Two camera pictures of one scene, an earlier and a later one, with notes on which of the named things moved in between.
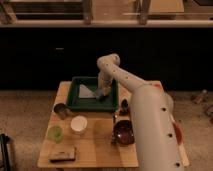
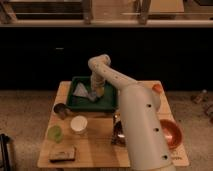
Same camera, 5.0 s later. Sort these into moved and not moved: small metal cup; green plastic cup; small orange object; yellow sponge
Moved: yellow sponge
Not moved: small metal cup; small orange object; green plastic cup
